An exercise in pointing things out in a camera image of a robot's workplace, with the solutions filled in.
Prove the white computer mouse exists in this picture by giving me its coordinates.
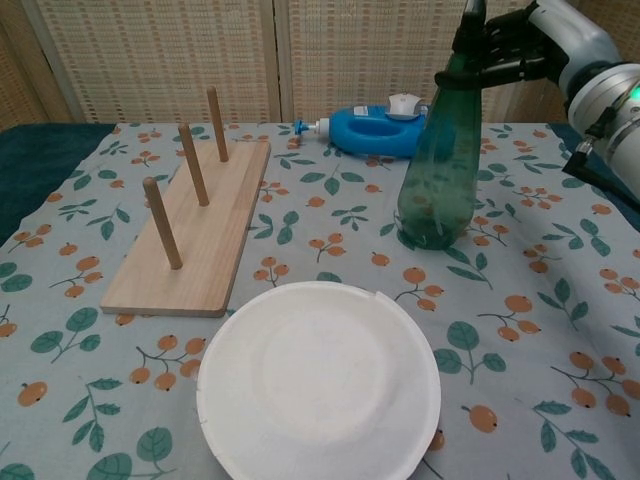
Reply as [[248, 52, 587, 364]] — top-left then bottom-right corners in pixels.
[[385, 93, 424, 122]]

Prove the woven bamboo folding screen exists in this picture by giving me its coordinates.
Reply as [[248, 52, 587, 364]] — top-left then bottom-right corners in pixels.
[[0, 0, 640, 132]]

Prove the wooden three-peg board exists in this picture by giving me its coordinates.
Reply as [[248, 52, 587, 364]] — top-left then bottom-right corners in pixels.
[[99, 85, 272, 319]]

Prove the blue detergent pump bottle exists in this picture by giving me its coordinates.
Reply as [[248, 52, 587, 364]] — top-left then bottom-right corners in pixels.
[[293, 105, 431, 160]]

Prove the white paper plate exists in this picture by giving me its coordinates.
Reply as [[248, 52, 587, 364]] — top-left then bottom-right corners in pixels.
[[196, 280, 442, 480]]

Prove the teal table cover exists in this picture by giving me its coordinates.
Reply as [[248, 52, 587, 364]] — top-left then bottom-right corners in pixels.
[[0, 121, 640, 251]]

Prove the green spray bottle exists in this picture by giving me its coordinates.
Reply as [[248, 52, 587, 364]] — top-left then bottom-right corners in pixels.
[[398, 0, 489, 251]]

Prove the floral fruit-print tablecloth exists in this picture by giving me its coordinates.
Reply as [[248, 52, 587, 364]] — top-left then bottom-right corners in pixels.
[[0, 121, 640, 480]]

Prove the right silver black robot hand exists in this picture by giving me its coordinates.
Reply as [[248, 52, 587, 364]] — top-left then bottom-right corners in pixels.
[[433, 0, 621, 96]]

